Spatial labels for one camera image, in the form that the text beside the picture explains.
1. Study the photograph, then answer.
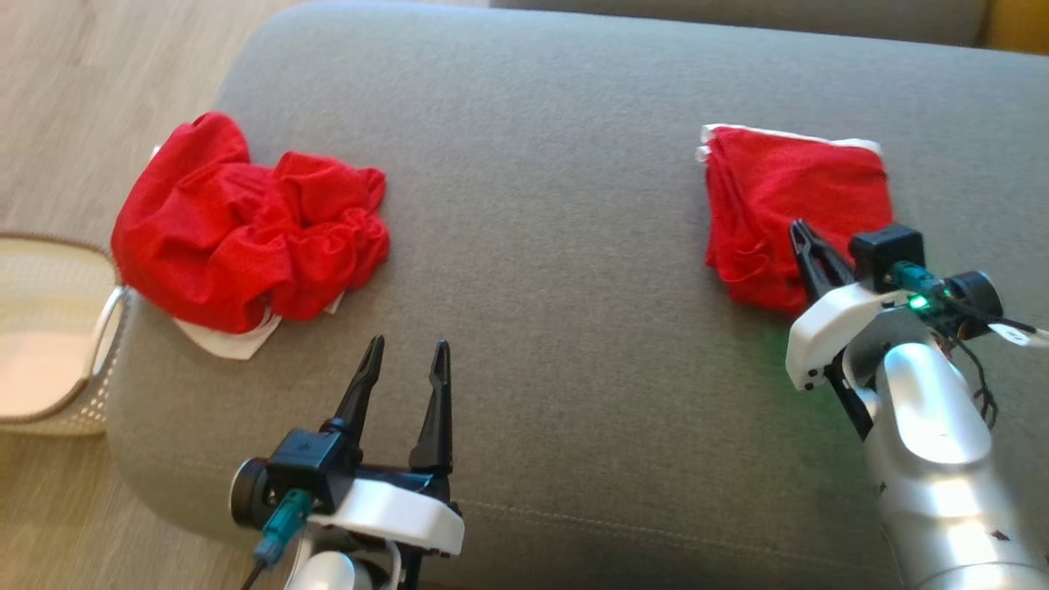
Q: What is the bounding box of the grey sofa back cushion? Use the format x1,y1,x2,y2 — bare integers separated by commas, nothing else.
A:
490,0,992,48

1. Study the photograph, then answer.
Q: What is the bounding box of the grey sofa seat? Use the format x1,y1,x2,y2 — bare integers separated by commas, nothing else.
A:
107,0,1049,590

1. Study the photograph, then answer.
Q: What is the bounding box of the left teal plug cable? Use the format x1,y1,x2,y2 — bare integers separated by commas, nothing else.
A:
242,489,317,590

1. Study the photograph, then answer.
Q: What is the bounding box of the teal plug cable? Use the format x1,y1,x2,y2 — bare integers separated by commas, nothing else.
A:
242,489,317,590
892,261,1049,429

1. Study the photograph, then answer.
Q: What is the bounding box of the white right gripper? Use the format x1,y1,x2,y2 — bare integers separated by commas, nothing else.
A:
785,219,912,443

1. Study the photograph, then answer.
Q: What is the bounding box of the yellow sofa cushion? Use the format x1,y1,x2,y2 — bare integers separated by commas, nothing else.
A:
982,0,1049,56

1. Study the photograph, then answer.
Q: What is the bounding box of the red garment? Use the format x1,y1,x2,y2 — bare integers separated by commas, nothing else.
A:
696,123,897,317

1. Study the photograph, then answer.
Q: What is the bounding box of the white woven laundry basket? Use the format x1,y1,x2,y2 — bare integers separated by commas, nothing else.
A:
0,230,133,438

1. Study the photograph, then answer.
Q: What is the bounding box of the red jersey with black number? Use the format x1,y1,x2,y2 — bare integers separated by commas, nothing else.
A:
110,111,392,361

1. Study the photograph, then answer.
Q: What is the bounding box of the right teal plug cable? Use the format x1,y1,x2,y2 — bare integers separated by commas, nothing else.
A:
892,261,1049,429

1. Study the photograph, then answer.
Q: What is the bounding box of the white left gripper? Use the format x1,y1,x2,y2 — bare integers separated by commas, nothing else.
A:
310,334,466,590

